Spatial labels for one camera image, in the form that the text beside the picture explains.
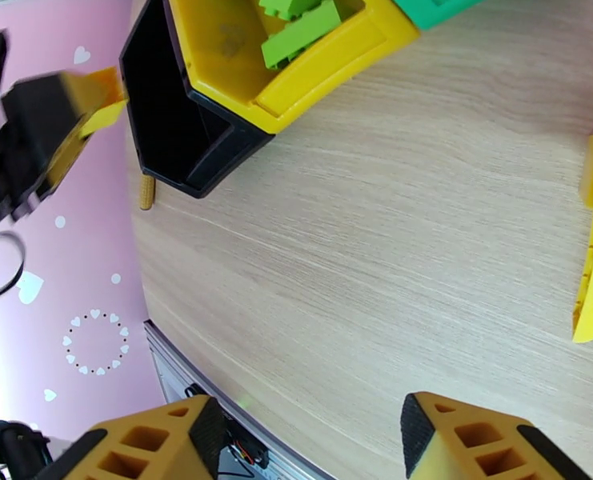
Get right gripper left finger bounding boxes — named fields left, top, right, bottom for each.
left=30, top=393, right=227, bottom=480

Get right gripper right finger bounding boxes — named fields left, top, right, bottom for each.
left=399, top=391, right=593, bottom=480

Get green lego brick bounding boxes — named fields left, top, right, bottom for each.
left=258, top=0, right=327, bottom=20
left=261, top=0, right=343, bottom=70

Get black plastic bin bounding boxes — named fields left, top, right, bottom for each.
left=119, top=0, right=275, bottom=200

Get yellow plastic bin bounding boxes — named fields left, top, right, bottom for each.
left=166, top=0, right=421, bottom=134

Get green plastic bin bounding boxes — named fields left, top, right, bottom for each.
left=386, top=0, right=497, bottom=32

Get wooden handle screwdriver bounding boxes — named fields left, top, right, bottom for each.
left=139, top=174, right=157, bottom=211

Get aluminium rail base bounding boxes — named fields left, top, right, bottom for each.
left=143, top=318, right=337, bottom=480

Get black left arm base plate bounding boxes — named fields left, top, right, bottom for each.
left=215, top=413, right=270, bottom=470

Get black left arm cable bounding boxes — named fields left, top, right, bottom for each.
left=0, top=230, right=27, bottom=300

